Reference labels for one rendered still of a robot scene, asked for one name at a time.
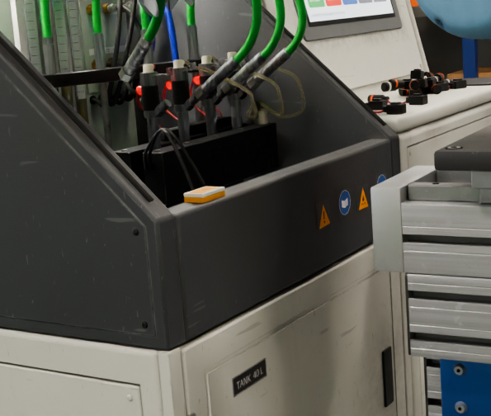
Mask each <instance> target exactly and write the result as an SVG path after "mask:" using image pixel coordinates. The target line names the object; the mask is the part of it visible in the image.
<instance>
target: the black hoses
mask: <svg viewBox="0 0 491 416"><path fill-rule="evenodd" d="M136 6H137V0H132V7H131V10H130V9H129V8H128V7H127V6H126V5H123V4H122V0H117V5H116V10H117V21H116V39H115V47H114V54H113V60H112V61H109V62H106V66H107V67H109V66H111V67H112V68H114V67H120V66H119V65H118V63H117V60H118V53H119V47H120V31H121V20H122V9H123V10H124V11H125V12H126V13H127V14H128V15H129V16H130V24H129V30H128V35H127V40H126V45H125V53H124V58H123V62H122V65H121V67H122V66H125V63H126V61H127V60H128V57H129V52H130V44H131V39H132V34H133V29H134V24H135V25H136V27H137V29H138V32H139V37H138V40H137V43H138V42H139V39H140V38H141V29H142V25H140V23H139V21H138V20H137V18H136V16H135V13H136ZM123 82H124V84H125V90H124V91H123V92H122V94H120V90H121V87H122V83H123ZM131 82H132V79H131V80H130V81H129V82H125V81H122V80H121V81H118V84H117V88H116V92H115V95H112V89H113V85H114V82H109V85H108V89H107V95H108V103H109V106H114V105H115V104H117V105H121V104H123V103H124V101H127V102H130V101H132V100H133V98H136V93H137V91H136V88H137V87H138V84H139V78H137V79H135V80H134V84H133V87H131ZM129 91H130V92H129ZM119 99H120V100H119ZM89 100H90V103H91V104H95V103H96V104H97V105H98V106H99V107H102V101H101V94H100V95H99V96H98V98H96V97H95V96H90V99H89ZM111 101H112V102H111Z"/></svg>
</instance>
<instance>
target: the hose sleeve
mask: <svg viewBox="0 0 491 416"><path fill-rule="evenodd" d="M144 34H145V33H144ZM144 34H143V35H142V37H141V38H140V39H139V42H138V43H137V45H136V46H135V49H134V50H133V52H132V54H131V56H130V57H129V58H128V60H127V61H126V63H125V66H124V71H125V72H126V73H127V74H129V75H133V74H134V73H135V71H136V70H137V69H138V67H139V66H140V64H141V62H142V60H143V59H144V56H145V55H146V54H147V53H148V51H149V49H150V48H151V46H152V44H153V42H154V39H153V40H152V41H148V40H146V39H145V38H144Z"/></svg>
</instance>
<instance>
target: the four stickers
mask: <svg viewBox="0 0 491 416"><path fill-rule="evenodd" d="M385 180H387V174H386V173H383V174H381V175H377V176H376V185H377V184H379V183H381V182H383V181H385ZM357 200H358V212H359V211H362V210H364V209H367V208H369V192H368V183H367V184H365V185H362V186H359V187H358V188H357ZM338 202H339V215H340V218H341V217H343V216H344V215H347V214H349V213H351V212H352V209H351V197H350V187H349V188H347V189H345V190H343V191H340V192H339V193H338ZM317 214H318V223H319V231H320V230H322V229H324V228H326V227H328V226H330V225H331V216H330V206H329V199H327V200H326V201H324V202H322V203H320V204H318V205H317Z"/></svg>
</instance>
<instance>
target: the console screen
mask: <svg viewBox="0 0 491 416"><path fill-rule="evenodd" d="M293 2H294V5H295V10H296V14H297V16H298V9H297V5H296V1H295V0H293ZM305 6H306V12H307V23H306V29H305V34H304V40H305V41H307V42H308V41H314V40H325V39H331V38H337V37H343V36H349V35H359V34H365V33H371V32H377V31H387V30H393V29H399V28H402V22H401V19H400V15H399V10H398V7H397V4H396V1H395V0H305Z"/></svg>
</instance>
